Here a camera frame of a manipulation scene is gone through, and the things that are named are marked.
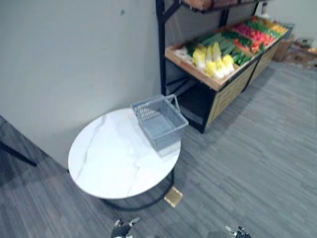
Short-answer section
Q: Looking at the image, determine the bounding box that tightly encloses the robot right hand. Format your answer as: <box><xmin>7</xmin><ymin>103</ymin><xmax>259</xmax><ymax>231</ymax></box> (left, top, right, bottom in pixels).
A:
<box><xmin>224</xmin><ymin>225</ymin><xmax>252</xmax><ymax>238</ymax></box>

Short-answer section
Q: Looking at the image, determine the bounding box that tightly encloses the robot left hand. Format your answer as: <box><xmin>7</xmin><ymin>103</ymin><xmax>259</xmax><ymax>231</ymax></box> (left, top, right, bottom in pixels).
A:
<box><xmin>110</xmin><ymin>217</ymin><xmax>141</xmax><ymax>238</ymax></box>

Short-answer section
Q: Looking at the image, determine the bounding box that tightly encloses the grey plastic shopping basket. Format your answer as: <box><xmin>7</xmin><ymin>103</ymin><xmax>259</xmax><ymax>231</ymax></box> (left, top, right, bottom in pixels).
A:
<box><xmin>130</xmin><ymin>94</ymin><xmax>189</xmax><ymax>152</ymax></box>

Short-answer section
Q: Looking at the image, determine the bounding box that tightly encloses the black wooden vegetable display stand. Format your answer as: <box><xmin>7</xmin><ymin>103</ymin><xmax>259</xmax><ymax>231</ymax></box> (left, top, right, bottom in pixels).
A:
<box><xmin>155</xmin><ymin>0</ymin><xmax>295</xmax><ymax>134</ymax></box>

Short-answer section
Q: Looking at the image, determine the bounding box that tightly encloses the dark green leafy vegetable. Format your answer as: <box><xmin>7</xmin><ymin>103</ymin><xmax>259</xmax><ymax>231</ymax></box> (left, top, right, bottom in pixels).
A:
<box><xmin>185</xmin><ymin>40</ymin><xmax>199</xmax><ymax>57</ymax></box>

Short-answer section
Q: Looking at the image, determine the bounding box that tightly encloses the round white marble table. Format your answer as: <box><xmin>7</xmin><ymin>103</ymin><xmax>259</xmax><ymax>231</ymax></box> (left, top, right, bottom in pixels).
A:
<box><xmin>68</xmin><ymin>108</ymin><xmax>182</xmax><ymax>212</ymax></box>

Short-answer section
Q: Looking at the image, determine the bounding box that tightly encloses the black metal furniture leg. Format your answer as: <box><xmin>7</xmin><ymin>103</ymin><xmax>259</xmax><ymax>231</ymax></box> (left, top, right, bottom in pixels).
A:
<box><xmin>0</xmin><ymin>140</ymin><xmax>38</xmax><ymax>167</ymax></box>

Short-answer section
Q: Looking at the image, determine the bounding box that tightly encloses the yellow white napa cabbage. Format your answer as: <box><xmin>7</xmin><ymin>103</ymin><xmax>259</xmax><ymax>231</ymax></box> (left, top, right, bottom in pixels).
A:
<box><xmin>215</xmin><ymin>60</ymin><xmax>230</xmax><ymax>79</ymax></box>
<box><xmin>205</xmin><ymin>61</ymin><xmax>220</xmax><ymax>78</ymax></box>
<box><xmin>212</xmin><ymin>41</ymin><xmax>222</xmax><ymax>61</ymax></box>
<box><xmin>206</xmin><ymin>45</ymin><xmax>215</xmax><ymax>62</ymax></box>
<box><xmin>192</xmin><ymin>47</ymin><xmax>208</xmax><ymax>68</ymax></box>
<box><xmin>222</xmin><ymin>55</ymin><xmax>236</xmax><ymax>73</ymax></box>

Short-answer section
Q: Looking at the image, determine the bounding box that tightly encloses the green pepper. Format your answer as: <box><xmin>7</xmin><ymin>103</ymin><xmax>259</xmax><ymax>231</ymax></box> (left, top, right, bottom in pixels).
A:
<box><xmin>232</xmin><ymin>52</ymin><xmax>251</xmax><ymax>66</ymax></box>

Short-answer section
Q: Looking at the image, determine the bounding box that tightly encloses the white garlic pile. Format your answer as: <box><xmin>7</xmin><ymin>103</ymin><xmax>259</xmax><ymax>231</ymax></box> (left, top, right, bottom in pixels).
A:
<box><xmin>171</xmin><ymin>48</ymin><xmax>193</xmax><ymax>62</ymax></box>

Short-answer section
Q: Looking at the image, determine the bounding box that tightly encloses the orange carrot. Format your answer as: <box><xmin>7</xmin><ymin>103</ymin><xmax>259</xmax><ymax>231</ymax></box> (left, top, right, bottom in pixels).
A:
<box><xmin>250</xmin><ymin>41</ymin><xmax>264</xmax><ymax>53</ymax></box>

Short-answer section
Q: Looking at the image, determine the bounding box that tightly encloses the dark green cucumber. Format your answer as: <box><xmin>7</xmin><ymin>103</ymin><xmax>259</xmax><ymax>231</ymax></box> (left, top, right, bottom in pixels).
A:
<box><xmin>219</xmin><ymin>40</ymin><xmax>235</xmax><ymax>54</ymax></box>
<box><xmin>202</xmin><ymin>33</ymin><xmax>223</xmax><ymax>46</ymax></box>

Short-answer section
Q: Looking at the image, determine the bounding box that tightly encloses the brown cardboard box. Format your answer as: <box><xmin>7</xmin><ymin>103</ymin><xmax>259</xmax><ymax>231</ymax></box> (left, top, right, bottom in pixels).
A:
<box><xmin>272</xmin><ymin>36</ymin><xmax>295</xmax><ymax>62</ymax></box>

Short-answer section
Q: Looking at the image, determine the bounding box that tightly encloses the pink red radish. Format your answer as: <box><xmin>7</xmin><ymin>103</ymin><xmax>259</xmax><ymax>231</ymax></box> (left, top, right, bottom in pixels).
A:
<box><xmin>234</xmin><ymin>23</ymin><xmax>256</xmax><ymax>38</ymax></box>

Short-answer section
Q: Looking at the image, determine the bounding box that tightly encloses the yellow pepper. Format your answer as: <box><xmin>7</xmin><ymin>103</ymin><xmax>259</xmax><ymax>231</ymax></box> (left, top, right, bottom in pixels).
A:
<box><xmin>271</xmin><ymin>22</ymin><xmax>288</xmax><ymax>34</ymax></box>

